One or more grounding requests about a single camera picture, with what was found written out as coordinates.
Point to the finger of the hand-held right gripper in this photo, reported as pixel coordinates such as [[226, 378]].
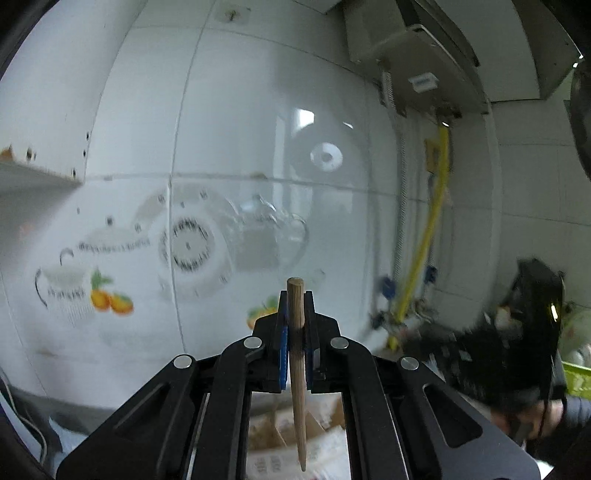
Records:
[[461, 344], [475, 381]]

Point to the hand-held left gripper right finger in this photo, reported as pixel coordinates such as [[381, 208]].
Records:
[[310, 369]]

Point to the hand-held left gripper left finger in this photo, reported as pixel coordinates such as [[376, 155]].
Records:
[[282, 355]]

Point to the wooden chopstick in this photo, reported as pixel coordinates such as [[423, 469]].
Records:
[[296, 323]]

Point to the person's right forearm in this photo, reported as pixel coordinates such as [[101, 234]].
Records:
[[577, 410]]

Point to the person's right hand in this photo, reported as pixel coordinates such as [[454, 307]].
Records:
[[531, 422]]

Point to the green plastic basket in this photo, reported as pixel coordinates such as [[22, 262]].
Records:
[[577, 377]]

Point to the cardboard divider box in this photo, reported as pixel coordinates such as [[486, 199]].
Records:
[[272, 429]]

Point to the white gas water heater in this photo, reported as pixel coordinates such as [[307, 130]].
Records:
[[415, 50]]

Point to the tan wall mounting plate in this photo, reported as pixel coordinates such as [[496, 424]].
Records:
[[433, 156]]

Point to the white wall cabinet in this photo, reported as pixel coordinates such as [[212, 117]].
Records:
[[41, 115]]

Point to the clear adhesive wall hook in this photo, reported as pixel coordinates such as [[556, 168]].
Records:
[[233, 14]]

